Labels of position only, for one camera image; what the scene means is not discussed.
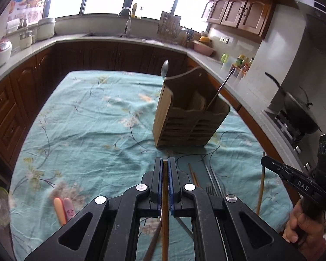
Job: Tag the dish drying rack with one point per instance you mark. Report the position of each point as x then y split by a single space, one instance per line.
168 27

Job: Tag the red-patterned wooden chopstick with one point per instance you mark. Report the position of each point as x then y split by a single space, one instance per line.
195 178
192 172

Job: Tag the white wall socket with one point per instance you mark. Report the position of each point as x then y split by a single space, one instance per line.
224 39

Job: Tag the range hood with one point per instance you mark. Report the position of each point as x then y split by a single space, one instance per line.
317 16

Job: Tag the green round plate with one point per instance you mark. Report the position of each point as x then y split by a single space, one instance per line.
1 206

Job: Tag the yellow dish soap bottle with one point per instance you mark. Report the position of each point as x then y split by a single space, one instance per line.
134 11

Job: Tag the plain wooden chopstick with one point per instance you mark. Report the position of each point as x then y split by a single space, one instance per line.
165 236
260 193

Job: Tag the group of condiment bottles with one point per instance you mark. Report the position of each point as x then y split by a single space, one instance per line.
243 65

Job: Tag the green cup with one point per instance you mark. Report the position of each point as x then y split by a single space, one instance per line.
224 58

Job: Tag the teal floral tablecloth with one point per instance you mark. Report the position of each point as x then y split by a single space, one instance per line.
92 130

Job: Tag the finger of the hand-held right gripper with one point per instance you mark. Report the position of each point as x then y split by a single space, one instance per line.
285 172

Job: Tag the yellow bowl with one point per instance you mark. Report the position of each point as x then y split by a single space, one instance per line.
204 39

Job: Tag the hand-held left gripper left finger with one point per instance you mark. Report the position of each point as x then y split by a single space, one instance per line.
116 223

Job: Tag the gas stove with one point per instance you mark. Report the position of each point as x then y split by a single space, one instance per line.
288 133

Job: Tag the fruit print window blind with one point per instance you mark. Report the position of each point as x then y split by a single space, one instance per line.
27 2

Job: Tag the steel kitchen faucet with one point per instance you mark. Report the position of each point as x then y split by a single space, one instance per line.
128 21

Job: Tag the knife and scissors holder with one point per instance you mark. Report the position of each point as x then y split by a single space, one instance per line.
190 35

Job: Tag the white electric pot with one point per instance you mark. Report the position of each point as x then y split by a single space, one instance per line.
46 28

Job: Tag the person's right hand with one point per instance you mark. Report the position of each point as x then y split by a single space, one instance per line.
301 228

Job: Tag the wooden utensil holder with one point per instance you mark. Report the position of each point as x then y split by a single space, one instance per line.
179 119

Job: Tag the silver fork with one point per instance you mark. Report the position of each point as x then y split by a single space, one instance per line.
210 190

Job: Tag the wooden upper cabinets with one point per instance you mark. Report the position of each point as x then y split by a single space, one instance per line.
239 11

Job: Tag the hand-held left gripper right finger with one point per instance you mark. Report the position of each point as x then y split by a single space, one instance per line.
212 223

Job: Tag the silver spoon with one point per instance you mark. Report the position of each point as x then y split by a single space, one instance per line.
165 66

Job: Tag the black wok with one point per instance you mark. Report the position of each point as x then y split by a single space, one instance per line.
298 111

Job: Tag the small dark-capped bottle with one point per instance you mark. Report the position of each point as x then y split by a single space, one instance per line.
141 13

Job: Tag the pink plastic basin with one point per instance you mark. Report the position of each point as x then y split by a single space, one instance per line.
203 48

